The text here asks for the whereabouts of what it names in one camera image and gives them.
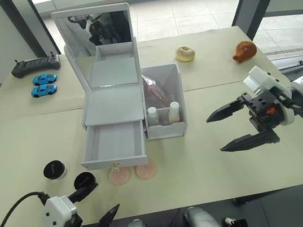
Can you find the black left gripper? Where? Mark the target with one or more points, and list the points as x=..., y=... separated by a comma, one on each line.
x=72, y=226

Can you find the white mirrored makeup organizer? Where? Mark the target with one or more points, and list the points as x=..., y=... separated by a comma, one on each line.
x=113, y=107

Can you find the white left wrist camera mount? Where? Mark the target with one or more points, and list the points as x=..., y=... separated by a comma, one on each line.
x=54, y=210

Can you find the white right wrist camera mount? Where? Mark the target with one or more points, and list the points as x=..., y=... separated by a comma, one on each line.
x=261, y=78

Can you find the small white-capped amber bottle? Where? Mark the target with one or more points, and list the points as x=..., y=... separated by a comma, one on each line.
x=174, y=113

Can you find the small gold drawer knob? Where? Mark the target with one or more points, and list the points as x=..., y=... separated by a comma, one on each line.
x=116, y=165

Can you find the small white-capped clear bottle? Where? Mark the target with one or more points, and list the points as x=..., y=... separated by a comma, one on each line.
x=152, y=116

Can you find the round black compact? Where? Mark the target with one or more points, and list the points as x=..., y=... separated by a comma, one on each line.
x=83, y=179

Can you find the pink brush set pouch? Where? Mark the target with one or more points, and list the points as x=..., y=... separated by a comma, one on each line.
x=155, y=90

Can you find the brown toy roast chicken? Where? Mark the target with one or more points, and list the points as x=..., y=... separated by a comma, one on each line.
x=245, y=51

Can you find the cream frosted toy donut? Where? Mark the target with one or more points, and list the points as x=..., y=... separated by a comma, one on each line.
x=185, y=53

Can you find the white organizer drawer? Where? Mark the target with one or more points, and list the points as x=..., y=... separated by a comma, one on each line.
x=115, y=141

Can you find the black compact with clear base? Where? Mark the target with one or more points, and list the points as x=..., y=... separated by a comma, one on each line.
x=53, y=169

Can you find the black remote controller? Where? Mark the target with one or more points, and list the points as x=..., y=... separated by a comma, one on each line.
x=36, y=65

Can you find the blue toy car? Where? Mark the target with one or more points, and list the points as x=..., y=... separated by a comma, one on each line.
x=44, y=78
x=44, y=90

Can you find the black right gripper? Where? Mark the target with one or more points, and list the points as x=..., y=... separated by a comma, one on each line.
x=260, y=108

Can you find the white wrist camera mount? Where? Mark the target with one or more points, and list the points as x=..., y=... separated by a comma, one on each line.
x=54, y=210
x=261, y=78

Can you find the round pink makeup sponge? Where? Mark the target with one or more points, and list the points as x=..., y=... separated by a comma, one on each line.
x=146, y=171
x=120, y=176

